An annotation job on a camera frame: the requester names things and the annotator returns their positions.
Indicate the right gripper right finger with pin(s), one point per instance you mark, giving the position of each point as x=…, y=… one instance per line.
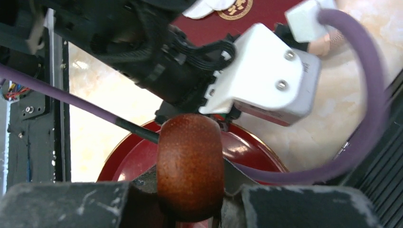
x=248, y=204

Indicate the metal scraper wooden handle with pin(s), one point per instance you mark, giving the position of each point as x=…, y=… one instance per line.
x=190, y=168

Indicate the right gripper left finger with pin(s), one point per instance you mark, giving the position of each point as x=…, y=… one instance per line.
x=105, y=204

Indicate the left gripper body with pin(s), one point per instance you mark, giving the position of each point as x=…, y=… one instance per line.
x=167, y=64

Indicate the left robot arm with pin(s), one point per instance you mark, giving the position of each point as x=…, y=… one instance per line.
x=22, y=22

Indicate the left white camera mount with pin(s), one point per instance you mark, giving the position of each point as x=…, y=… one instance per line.
x=269, y=79

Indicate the black case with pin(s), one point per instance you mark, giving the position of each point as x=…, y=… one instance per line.
x=380, y=175

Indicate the lower white dumpling wrapper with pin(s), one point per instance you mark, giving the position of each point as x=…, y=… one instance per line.
x=203, y=8

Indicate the red rectangular tray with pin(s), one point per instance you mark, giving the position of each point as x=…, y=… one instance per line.
x=236, y=20

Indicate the round red tray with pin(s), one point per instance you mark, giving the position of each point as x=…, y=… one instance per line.
x=134, y=155

